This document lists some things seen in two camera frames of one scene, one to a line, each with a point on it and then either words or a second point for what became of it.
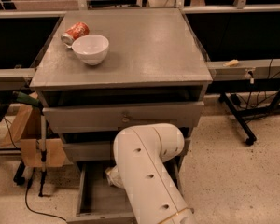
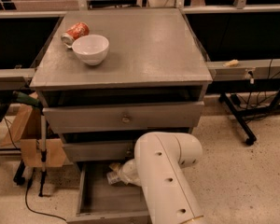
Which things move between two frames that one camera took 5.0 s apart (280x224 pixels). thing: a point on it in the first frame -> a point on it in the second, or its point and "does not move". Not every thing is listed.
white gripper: (114, 176) -> (126, 172)
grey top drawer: (95, 118) does not move
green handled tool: (20, 96) does not move
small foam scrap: (231, 63) does not move
